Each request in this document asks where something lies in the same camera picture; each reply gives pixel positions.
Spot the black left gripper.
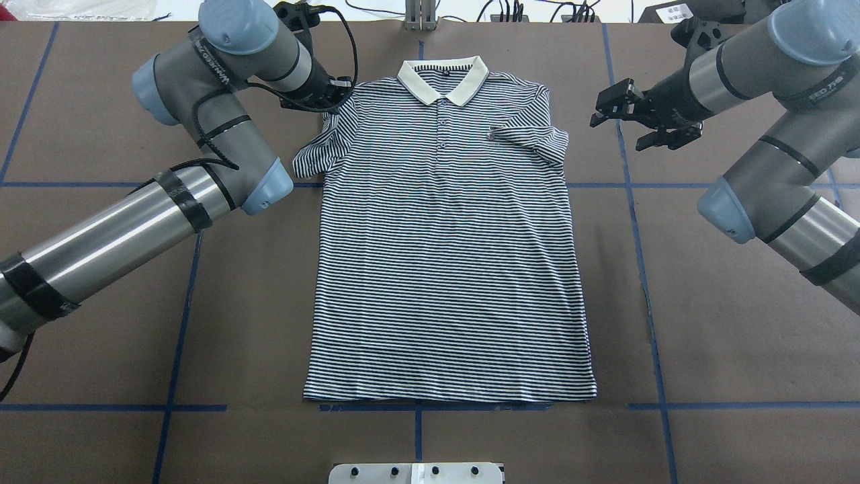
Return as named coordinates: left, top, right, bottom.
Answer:
left=282, top=58, right=355, bottom=112

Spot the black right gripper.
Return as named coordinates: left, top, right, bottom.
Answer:
left=591, top=71, right=706, bottom=129

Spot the navy white striped polo shirt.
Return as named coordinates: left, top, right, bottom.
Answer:
left=292, top=57, right=598, bottom=403

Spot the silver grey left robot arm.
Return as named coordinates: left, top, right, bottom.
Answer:
left=1, top=1, right=357, bottom=360

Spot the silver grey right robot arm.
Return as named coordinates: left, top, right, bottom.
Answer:
left=590, top=1, right=859, bottom=312

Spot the black box with label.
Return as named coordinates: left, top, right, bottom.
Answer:
left=636, top=1, right=746, bottom=24

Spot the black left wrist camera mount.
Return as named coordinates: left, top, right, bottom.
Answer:
left=272, top=1, right=325, bottom=32

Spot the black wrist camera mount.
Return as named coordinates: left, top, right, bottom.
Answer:
left=670, top=17, right=730, bottom=51
left=272, top=1, right=325, bottom=32

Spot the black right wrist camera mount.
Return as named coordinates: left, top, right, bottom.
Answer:
left=670, top=17, right=730, bottom=51

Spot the aluminium frame post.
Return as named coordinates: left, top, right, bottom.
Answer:
left=403, top=0, right=439, bottom=32

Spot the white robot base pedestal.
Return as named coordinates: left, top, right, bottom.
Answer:
left=328, top=462, right=506, bottom=483

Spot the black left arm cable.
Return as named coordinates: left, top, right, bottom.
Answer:
left=0, top=5, right=360, bottom=401

